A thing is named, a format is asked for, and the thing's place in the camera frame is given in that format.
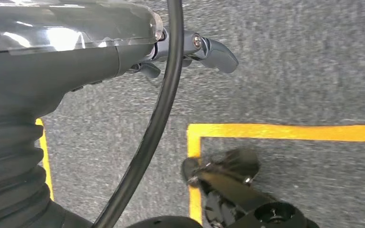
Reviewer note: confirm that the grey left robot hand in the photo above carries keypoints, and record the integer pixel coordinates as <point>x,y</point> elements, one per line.
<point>59,63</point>

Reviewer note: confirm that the black robot foot mechanism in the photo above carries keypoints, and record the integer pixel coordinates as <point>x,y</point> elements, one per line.
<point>233,188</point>

